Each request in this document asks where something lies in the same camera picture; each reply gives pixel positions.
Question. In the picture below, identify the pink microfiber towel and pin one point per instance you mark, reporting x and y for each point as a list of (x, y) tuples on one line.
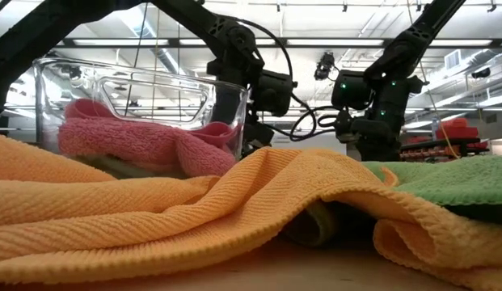
[(145, 141)]

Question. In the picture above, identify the clear plastic bin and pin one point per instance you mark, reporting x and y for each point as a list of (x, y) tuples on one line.
[(44, 101)]

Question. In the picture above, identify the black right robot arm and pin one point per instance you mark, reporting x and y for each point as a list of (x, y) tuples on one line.
[(412, 40)]

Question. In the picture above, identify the green microfiber towel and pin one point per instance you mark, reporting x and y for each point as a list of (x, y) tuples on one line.
[(456, 182)]

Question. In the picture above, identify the black shelf with orange bins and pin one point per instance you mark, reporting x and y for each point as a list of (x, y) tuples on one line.
[(436, 149)]

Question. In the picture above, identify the red object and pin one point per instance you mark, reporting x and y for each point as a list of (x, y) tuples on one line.
[(456, 129)]

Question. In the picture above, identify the white ceiling vent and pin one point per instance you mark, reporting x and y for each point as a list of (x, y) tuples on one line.
[(452, 60)]

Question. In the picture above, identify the dark ceiling fixture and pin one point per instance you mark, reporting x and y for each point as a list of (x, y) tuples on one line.
[(481, 73)]

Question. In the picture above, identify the grey cabinet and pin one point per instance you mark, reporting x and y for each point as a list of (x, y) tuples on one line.
[(500, 145)]

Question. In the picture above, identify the black track spotlight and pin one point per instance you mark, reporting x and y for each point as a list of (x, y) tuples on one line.
[(418, 6)]

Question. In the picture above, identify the black ceiling-hung equipment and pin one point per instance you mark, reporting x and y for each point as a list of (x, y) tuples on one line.
[(74, 72)]

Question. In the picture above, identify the black overhead camera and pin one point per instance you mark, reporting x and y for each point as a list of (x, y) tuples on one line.
[(325, 66)]

